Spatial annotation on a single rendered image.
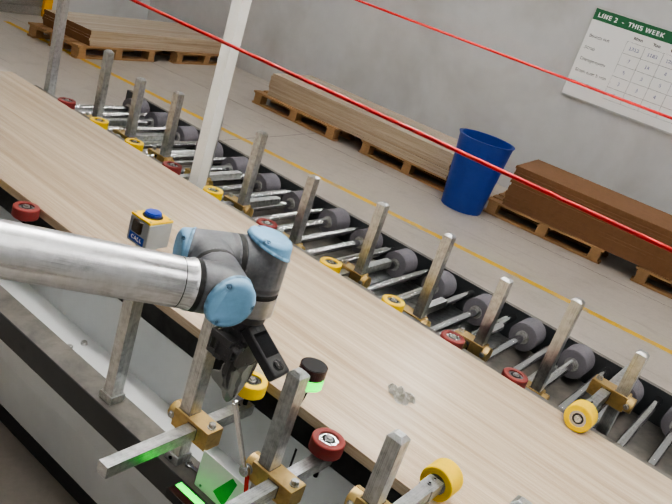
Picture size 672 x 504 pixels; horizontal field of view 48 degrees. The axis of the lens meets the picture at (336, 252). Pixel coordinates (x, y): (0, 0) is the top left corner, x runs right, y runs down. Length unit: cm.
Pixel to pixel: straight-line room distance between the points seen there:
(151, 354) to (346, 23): 778
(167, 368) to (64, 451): 65
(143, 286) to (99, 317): 117
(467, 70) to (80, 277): 794
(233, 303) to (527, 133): 757
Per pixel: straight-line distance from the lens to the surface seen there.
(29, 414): 281
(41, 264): 115
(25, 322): 229
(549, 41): 862
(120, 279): 118
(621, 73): 840
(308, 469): 171
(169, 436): 173
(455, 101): 894
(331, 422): 181
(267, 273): 140
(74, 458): 265
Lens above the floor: 190
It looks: 21 degrees down
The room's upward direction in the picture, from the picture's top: 18 degrees clockwise
